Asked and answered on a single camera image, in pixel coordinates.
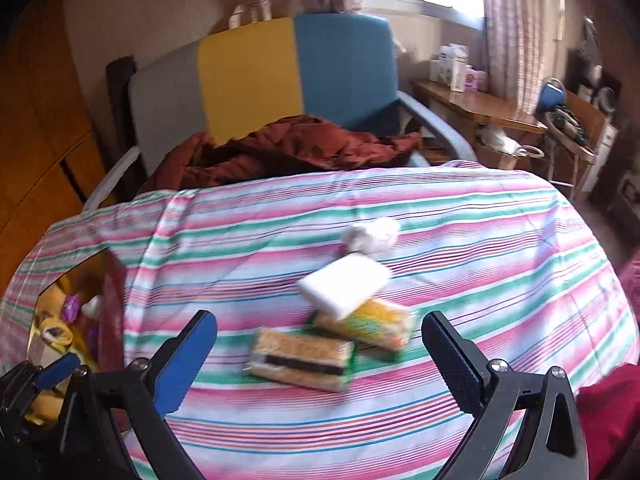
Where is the yellow knitted sock ball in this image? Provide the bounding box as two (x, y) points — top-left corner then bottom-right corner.
(40, 316), (74, 352)

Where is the gold metal tin box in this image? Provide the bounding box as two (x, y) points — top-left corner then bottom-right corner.
(24, 249), (129, 428)

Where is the purple snack packet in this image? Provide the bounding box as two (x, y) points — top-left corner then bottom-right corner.
(61, 294), (81, 324)

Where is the rice cracker snack pack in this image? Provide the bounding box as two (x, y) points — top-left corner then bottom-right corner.
(244, 328), (356, 392)

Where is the yellow green cracker pack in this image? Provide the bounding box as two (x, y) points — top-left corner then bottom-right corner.
(311, 298), (416, 353)

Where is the white foam block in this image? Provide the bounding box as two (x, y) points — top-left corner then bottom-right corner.
(297, 254), (393, 320)

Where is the white plastic bag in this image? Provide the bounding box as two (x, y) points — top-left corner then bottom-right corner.
(342, 217), (400, 256)

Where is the red blanket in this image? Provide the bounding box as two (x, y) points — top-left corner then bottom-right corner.
(576, 364), (639, 479)

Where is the striped pink green bedsheet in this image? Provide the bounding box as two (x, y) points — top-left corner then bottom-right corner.
(1, 162), (639, 479)

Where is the wooden wardrobe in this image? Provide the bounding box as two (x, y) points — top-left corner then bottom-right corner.
(1, 0), (106, 287)

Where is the rust red jacket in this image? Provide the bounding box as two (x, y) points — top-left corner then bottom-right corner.
(140, 115), (421, 193)

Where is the wooden side desk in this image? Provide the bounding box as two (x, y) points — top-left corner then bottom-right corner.
(411, 80), (548, 134)

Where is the grey yellow blue chair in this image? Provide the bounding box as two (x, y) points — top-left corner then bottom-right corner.
(84, 13), (476, 211)

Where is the white carton box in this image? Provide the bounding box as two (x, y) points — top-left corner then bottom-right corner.
(438, 44), (469, 93)

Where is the pink patterned curtain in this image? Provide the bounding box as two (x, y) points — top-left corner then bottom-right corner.
(484, 0), (549, 113)

